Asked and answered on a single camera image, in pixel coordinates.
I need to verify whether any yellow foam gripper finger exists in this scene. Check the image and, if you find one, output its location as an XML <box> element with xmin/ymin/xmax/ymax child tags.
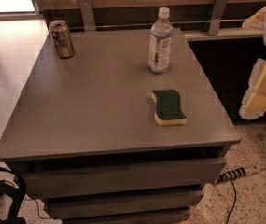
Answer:
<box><xmin>239</xmin><ymin>58</ymin><xmax>266</xmax><ymax>120</ymax></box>
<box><xmin>242</xmin><ymin>6</ymin><xmax>266</xmax><ymax>30</ymax></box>

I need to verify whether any orange soda can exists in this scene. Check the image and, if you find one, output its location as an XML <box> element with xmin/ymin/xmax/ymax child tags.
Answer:
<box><xmin>49</xmin><ymin>20</ymin><xmax>75</xmax><ymax>59</ymax></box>

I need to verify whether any black and white power strip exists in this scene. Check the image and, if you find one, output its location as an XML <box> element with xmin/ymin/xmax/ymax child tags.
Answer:
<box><xmin>215</xmin><ymin>166</ymin><xmax>260</xmax><ymax>184</ymax></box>

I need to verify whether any clear plastic water bottle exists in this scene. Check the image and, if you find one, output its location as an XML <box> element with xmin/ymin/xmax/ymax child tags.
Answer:
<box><xmin>148</xmin><ymin>7</ymin><xmax>174</xmax><ymax>74</ymax></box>

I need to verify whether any green and yellow sponge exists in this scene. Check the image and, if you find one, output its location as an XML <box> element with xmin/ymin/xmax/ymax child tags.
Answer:
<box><xmin>151</xmin><ymin>90</ymin><xmax>187</xmax><ymax>126</ymax></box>

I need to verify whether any grey drawer cabinet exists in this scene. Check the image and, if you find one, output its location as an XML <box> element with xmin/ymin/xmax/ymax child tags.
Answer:
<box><xmin>0</xmin><ymin>30</ymin><xmax>240</xmax><ymax>224</ymax></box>

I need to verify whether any right metal wall bracket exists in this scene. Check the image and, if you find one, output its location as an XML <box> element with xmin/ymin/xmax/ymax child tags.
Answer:
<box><xmin>207</xmin><ymin>0</ymin><xmax>228</xmax><ymax>35</ymax></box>

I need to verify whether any metal wall bracket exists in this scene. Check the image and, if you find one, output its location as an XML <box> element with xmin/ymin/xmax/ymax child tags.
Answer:
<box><xmin>79</xmin><ymin>0</ymin><xmax>96</xmax><ymax>32</ymax></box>
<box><xmin>207</xmin><ymin>0</ymin><xmax>228</xmax><ymax>35</ymax></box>

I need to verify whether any black cable on floor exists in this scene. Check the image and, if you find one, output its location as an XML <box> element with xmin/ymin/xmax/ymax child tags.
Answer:
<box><xmin>224</xmin><ymin>178</ymin><xmax>238</xmax><ymax>224</ymax></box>

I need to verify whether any left metal wall bracket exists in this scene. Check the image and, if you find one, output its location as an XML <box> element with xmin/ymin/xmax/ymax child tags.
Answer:
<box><xmin>79</xmin><ymin>0</ymin><xmax>96</xmax><ymax>32</ymax></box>

